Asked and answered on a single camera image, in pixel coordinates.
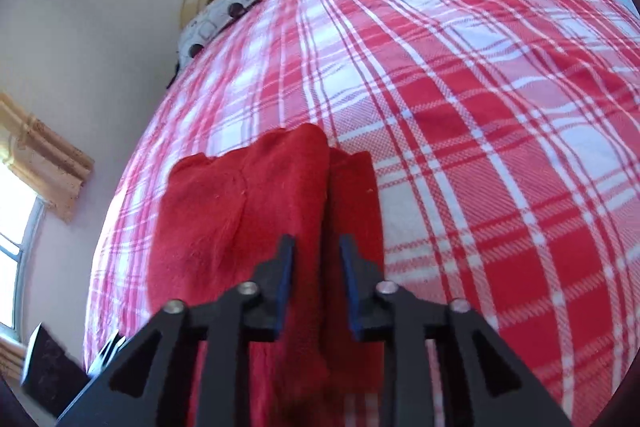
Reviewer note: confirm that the window with grey frame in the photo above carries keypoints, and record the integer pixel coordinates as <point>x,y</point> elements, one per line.
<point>20,247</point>

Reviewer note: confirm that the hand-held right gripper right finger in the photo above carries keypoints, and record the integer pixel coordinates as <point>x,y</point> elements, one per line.
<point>350,287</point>

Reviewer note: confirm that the white printed pillow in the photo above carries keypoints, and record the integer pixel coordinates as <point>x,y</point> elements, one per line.
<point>220,17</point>

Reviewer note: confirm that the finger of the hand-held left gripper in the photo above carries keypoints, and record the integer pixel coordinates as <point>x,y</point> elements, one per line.
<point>107,352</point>

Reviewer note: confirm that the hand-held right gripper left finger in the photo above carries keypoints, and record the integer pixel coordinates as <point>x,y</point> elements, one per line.
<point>285,282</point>

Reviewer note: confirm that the red plaid bed blanket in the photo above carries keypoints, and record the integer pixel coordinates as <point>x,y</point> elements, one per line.
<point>475,132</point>

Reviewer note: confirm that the red fleece garment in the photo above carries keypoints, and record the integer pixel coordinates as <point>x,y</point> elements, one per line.
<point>240,217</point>

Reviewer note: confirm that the yellow patterned curtain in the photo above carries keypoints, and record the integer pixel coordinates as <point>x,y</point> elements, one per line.
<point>45,152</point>

